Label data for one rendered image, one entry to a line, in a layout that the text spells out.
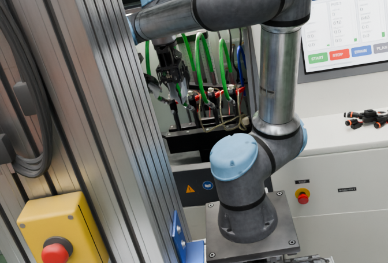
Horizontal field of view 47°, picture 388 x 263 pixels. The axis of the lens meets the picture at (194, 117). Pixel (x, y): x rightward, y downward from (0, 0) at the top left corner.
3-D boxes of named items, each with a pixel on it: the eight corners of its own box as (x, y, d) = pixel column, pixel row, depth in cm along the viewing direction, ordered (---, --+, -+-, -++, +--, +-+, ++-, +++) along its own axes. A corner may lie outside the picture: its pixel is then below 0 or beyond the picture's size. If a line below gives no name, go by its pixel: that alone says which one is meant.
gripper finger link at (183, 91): (179, 110, 140) (172, 83, 136) (182, 102, 145) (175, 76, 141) (189, 109, 139) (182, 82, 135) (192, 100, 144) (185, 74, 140)
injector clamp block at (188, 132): (174, 168, 186) (165, 136, 180) (178, 155, 195) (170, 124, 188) (256, 159, 179) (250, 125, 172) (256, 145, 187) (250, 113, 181)
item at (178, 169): (103, 214, 175) (90, 181, 168) (107, 207, 179) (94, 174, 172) (262, 199, 162) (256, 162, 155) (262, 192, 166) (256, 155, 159)
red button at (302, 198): (296, 207, 156) (294, 195, 154) (295, 200, 160) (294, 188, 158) (312, 206, 155) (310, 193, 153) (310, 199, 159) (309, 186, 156)
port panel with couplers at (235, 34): (223, 82, 198) (208, 14, 184) (224, 80, 201) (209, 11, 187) (253, 78, 195) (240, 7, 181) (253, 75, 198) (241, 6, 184)
